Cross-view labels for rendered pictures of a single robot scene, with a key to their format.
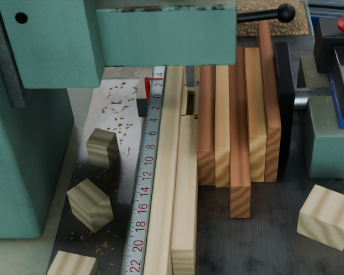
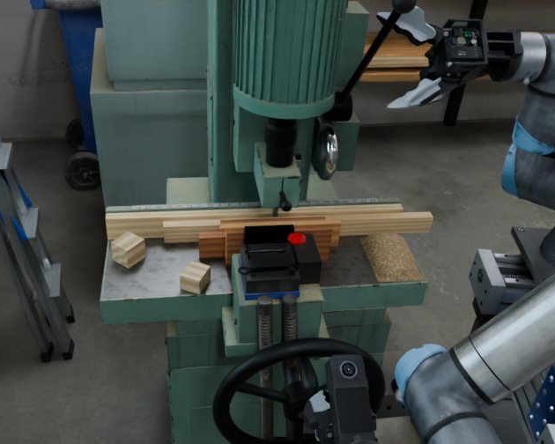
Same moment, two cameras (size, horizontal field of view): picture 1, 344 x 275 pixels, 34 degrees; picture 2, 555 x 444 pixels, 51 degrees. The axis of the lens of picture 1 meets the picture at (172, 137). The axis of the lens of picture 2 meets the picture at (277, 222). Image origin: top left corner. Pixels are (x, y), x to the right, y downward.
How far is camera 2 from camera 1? 0.99 m
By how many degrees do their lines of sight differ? 55
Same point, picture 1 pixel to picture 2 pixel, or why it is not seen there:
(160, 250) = (158, 215)
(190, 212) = (184, 225)
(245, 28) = (367, 248)
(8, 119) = (222, 159)
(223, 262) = (172, 251)
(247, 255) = (175, 258)
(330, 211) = (191, 270)
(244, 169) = (210, 236)
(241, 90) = not seen: hidden behind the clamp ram
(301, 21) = (386, 273)
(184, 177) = (207, 222)
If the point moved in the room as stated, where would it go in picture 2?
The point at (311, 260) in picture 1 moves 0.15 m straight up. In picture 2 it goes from (173, 278) to (170, 210)
